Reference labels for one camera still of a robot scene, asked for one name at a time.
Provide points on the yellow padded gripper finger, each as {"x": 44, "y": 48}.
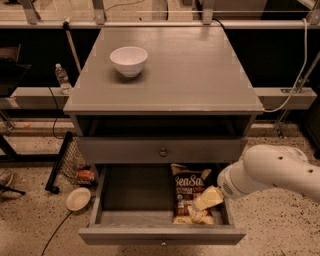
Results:
{"x": 212, "y": 196}

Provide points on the brown sea salt chip bag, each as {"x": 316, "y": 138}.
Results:
{"x": 189, "y": 184}

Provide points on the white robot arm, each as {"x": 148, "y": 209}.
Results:
{"x": 263, "y": 167}

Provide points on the open middle drawer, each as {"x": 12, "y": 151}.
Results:
{"x": 134, "y": 205}

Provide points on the grey wooden drawer cabinet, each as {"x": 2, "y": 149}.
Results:
{"x": 192, "y": 86}

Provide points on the closed upper drawer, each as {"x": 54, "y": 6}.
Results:
{"x": 108, "y": 150}

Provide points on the orange can in net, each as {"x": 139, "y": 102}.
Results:
{"x": 85, "y": 175}

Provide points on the beige plate on floor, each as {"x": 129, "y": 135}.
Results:
{"x": 78, "y": 199}

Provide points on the black metal stand leg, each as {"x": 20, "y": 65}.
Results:
{"x": 50, "y": 187}

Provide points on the white ceramic bowl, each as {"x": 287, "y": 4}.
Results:
{"x": 129, "y": 61}

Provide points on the clear plastic water bottle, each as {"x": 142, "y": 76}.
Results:
{"x": 63, "y": 79}

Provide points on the metal rail frame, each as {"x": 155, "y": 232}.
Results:
{"x": 101, "y": 13}

